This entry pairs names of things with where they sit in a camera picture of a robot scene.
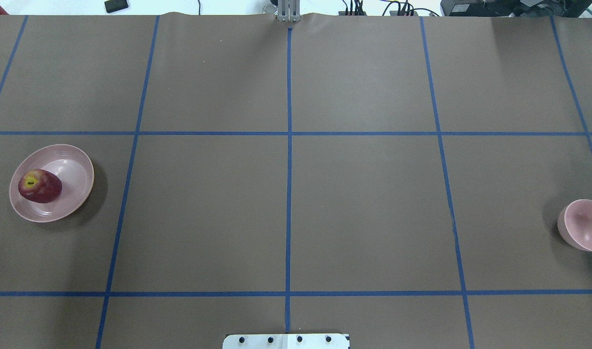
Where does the pink bowl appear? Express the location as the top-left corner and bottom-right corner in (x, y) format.
(557, 199), (592, 252)

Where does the pink plate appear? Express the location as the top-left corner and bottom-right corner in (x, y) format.
(8, 144), (95, 223)

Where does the red apple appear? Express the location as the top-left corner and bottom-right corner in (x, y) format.
(18, 169), (63, 204)

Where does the orange black usb hub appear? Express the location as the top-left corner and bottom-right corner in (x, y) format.
(338, 7), (367, 16)

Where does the small black device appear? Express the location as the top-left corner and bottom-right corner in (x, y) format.
(104, 0), (129, 14)

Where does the aluminium frame post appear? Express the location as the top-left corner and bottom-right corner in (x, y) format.
(272, 0), (302, 22)

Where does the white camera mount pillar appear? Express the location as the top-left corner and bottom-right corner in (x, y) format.
(222, 333), (351, 349)

